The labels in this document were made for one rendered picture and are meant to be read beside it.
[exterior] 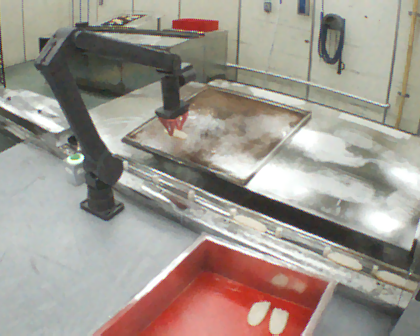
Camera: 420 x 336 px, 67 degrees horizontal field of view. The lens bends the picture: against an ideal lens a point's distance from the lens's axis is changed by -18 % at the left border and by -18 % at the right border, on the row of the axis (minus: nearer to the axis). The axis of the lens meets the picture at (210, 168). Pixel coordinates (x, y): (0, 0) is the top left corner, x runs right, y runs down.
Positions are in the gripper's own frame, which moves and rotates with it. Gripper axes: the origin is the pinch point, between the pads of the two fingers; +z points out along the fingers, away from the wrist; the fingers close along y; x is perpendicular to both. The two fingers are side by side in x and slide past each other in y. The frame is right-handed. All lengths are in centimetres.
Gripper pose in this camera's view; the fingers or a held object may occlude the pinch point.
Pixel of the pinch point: (175, 131)
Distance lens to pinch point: 125.2
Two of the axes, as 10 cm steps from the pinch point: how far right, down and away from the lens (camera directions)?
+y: 6.6, -4.7, 5.9
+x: -7.5, -3.4, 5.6
